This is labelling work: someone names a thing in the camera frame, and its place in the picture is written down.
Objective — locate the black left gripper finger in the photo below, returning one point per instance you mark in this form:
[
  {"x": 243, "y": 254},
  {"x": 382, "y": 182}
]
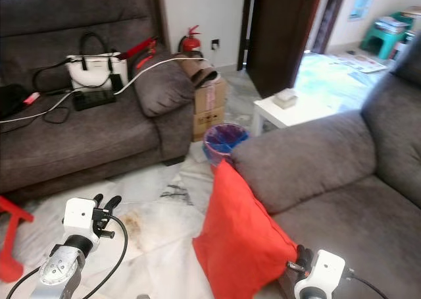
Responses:
[
  {"x": 98, "y": 200},
  {"x": 114, "y": 203}
]

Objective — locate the red pillow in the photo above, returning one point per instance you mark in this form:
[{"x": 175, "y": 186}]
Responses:
[{"x": 240, "y": 240}]

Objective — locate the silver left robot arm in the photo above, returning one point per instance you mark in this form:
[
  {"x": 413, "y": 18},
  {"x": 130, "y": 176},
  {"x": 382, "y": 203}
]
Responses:
[{"x": 59, "y": 276}]

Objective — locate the grey fabric sofa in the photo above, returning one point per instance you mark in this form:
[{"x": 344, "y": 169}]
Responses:
[
  {"x": 85, "y": 141},
  {"x": 342, "y": 200}
]

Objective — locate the red plastic stool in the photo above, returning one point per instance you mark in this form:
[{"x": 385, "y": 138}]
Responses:
[{"x": 10, "y": 246}]

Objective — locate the small red white device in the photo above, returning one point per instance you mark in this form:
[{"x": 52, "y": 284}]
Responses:
[{"x": 31, "y": 99}]

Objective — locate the cardboard box with black symbols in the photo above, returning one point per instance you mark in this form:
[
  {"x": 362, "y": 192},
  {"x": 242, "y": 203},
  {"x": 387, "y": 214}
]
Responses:
[{"x": 208, "y": 124}]

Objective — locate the pink bin with blue liner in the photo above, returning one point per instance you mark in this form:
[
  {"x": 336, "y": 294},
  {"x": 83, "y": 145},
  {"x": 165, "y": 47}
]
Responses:
[{"x": 223, "y": 141}]

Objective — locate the white black handbag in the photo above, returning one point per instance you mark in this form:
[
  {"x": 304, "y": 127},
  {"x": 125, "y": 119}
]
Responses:
[{"x": 99, "y": 72}]

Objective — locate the black soft bag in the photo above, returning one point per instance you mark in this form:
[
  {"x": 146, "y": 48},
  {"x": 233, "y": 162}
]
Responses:
[{"x": 10, "y": 101}]

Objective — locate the cardboard box with red tape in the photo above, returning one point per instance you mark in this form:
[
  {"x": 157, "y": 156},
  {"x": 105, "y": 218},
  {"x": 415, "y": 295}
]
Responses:
[{"x": 210, "y": 96}]

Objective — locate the white side table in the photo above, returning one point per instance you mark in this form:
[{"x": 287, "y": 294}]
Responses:
[{"x": 293, "y": 112}]

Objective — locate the red metal tool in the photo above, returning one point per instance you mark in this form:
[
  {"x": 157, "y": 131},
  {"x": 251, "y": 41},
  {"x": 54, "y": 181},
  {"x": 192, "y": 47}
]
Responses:
[{"x": 143, "y": 51}]

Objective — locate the brown cloth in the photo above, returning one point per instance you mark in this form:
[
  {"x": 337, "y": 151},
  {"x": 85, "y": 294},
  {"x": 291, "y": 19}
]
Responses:
[{"x": 200, "y": 70}]

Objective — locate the beige tissue box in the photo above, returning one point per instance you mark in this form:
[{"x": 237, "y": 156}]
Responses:
[{"x": 285, "y": 98}]

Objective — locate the red fire extinguisher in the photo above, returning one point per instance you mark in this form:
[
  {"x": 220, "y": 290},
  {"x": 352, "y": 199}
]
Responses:
[{"x": 191, "y": 42}]

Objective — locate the newspaper sheets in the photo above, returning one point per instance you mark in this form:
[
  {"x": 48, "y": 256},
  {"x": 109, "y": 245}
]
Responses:
[{"x": 362, "y": 62}]

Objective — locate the dark wooden door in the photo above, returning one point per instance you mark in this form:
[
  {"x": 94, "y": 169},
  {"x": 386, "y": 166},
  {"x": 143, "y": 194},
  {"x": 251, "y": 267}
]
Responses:
[{"x": 283, "y": 29}]

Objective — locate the green plastic stool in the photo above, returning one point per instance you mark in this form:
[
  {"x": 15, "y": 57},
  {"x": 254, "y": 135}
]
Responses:
[{"x": 385, "y": 41}]

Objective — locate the stack of papers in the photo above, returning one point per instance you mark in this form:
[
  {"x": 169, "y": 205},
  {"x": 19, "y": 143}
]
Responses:
[{"x": 393, "y": 24}]

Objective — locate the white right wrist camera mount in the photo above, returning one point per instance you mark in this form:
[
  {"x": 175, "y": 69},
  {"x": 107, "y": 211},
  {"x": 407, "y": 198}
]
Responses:
[{"x": 322, "y": 272}]

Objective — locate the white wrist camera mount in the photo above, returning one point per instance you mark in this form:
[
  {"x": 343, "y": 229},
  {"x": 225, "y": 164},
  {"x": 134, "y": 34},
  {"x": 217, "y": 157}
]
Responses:
[
  {"x": 322, "y": 272},
  {"x": 79, "y": 217}
]

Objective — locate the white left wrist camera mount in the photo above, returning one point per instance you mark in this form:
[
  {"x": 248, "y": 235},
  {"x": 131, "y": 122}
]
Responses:
[{"x": 79, "y": 217}]

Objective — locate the black wall socket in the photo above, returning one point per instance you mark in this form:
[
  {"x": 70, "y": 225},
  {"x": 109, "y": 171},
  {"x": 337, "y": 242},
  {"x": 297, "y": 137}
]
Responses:
[{"x": 215, "y": 44}]

